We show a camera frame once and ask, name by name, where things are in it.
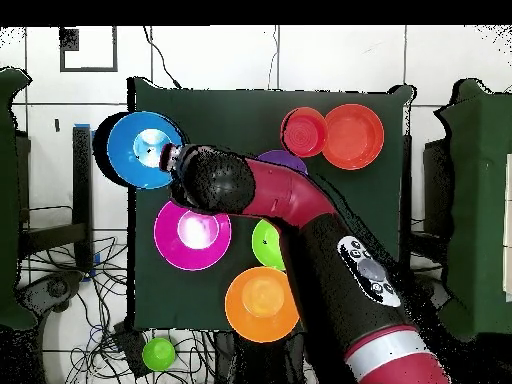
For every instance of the large light orange bowl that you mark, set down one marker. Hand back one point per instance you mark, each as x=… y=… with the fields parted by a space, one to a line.
x=260 y=304

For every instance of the dark green table cloth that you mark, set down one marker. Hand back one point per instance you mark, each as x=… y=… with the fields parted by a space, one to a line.
x=208 y=120

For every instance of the purple bowl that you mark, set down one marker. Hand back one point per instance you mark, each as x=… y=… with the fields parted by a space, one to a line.
x=280 y=158

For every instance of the small green round bowl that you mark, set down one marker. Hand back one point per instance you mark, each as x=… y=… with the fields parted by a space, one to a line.
x=158 y=354

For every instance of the small orange bowl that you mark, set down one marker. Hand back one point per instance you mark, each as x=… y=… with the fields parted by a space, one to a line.
x=304 y=132

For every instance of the large magenta bowl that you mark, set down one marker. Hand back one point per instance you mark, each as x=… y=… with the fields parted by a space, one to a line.
x=192 y=236

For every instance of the black metal stand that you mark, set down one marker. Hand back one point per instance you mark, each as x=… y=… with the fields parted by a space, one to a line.
x=82 y=200

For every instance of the black square floor frame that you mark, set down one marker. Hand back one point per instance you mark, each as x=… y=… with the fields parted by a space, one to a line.
x=70 y=38

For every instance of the blue bowl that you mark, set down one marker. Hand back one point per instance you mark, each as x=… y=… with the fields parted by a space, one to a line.
x=132 y=148

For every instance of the green covered side table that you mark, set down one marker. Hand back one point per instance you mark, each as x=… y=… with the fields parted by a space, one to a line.
x=6 y=200
x=480 y=200

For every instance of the large red-orange bowl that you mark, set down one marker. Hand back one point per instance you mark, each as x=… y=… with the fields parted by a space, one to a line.
x=356 y=136

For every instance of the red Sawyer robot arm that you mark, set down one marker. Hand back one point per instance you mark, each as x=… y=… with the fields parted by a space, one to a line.
x=280 y=192

